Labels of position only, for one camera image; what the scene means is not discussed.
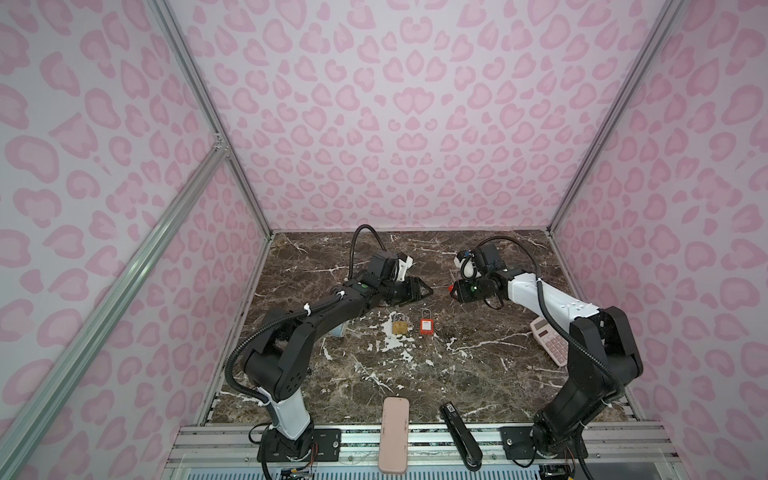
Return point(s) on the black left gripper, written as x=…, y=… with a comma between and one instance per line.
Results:
x=413, y=291

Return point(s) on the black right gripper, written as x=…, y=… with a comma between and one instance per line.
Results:
x=461, y=289

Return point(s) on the red padlock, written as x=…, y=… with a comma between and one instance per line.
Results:
x=426, y=323

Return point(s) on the brass padlock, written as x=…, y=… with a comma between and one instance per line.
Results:
x=400, y=324

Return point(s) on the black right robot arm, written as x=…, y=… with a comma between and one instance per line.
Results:
x=602, y=357

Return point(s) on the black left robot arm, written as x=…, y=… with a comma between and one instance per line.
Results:
x=272, y=364

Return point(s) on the blue grey stapler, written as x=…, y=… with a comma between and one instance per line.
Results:
x=339, y=331

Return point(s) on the pink calculator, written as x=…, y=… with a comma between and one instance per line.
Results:
x=553, y=343

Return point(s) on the pink rectangular case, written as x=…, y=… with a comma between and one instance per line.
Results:
x=393, y=445

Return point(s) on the black stapler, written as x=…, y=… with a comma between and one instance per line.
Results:
x=466, y=444

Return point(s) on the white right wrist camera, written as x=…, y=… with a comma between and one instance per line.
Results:
x=464, y=261

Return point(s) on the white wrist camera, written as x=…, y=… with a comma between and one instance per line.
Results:
x=404, y=263
x=464, y=261

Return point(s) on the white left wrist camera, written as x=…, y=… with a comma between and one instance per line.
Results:
x=404, y=263

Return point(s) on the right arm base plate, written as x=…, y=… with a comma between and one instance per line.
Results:
x=519, y=443

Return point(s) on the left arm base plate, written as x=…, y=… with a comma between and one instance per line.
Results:
x=319, y=443

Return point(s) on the aluminium front rail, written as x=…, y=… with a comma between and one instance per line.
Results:
x=616, y=450

